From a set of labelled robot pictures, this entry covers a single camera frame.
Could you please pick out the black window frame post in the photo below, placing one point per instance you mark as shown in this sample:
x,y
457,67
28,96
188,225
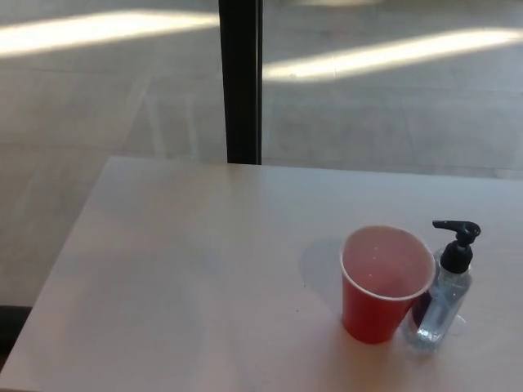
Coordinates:
x,y
241,81

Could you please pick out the clear pump soap bottle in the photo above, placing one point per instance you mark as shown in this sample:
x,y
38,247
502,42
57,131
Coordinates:
x,y
437,302

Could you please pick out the red plastic cup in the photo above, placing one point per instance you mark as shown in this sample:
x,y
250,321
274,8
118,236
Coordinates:
x,y
367,310

